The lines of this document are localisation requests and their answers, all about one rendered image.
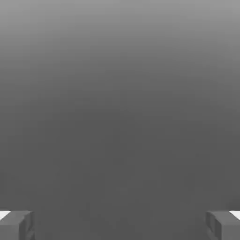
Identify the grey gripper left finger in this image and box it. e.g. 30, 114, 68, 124
0, 210, 36, 240

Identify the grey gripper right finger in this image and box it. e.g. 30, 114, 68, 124
205, 210, 240, 240

